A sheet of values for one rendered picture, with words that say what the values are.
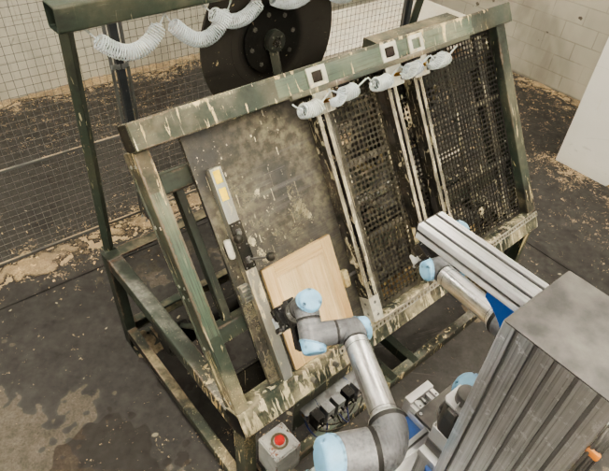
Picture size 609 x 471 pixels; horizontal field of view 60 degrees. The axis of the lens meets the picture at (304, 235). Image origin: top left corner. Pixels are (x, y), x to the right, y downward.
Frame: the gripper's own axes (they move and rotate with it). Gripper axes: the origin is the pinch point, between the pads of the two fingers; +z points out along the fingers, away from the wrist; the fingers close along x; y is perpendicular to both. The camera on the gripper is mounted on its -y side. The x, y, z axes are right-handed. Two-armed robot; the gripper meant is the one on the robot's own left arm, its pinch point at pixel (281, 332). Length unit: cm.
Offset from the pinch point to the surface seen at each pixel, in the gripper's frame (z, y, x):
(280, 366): 39.2, -9.6, -7.7
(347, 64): -21, 85, -75
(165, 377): 144, 19, 20
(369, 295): 34, -1, -60
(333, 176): 3, 49, -56
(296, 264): 22.4, 24.6, -29.4
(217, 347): 25.3, 8.2, 16.3
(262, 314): 25.9, 11.9, -6.6
